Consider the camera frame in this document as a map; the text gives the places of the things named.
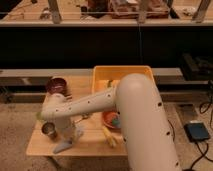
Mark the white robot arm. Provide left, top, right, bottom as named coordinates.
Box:
left=41, top=73, right=181, bottom=171

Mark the black foot pedal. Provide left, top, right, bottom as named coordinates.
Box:
left=184, top=122, right=211, bottom=142

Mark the green item in bin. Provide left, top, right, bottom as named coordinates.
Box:
left=107, top=80, right=113, bottom=88

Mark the yellow corn cob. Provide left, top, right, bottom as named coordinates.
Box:
left=102, top=126, right=117, bottom=148

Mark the orange bowl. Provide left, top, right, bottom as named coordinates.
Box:
left=102, top=111, right=120, bottom=129

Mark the metal cup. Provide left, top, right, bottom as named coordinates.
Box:
left=41, top=122, right=57, bottom=139

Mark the small red toy food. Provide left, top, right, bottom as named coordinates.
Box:
left=75, top=114, right=92, bottom=124

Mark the wooden table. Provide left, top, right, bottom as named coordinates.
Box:
left=26, top=76, right=126, bottom=157

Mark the blue sponge block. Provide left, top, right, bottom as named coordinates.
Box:
left=111, top=116, right=120, bottom=128

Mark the yellow plastic bin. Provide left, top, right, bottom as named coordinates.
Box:
left=92, top=65, right=154, bottom=93

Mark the light blue towel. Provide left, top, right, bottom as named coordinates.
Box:
left=53, top=130, right=83, bottom=154

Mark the green plastic cup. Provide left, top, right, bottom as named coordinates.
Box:
left=36, top=112, right=42, bottom=120

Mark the dark red bowl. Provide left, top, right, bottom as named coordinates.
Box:
left=45, top=78, right=67, bottom=95

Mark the black cable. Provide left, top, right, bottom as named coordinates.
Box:
left=188, top=99, right=213, bottom=171

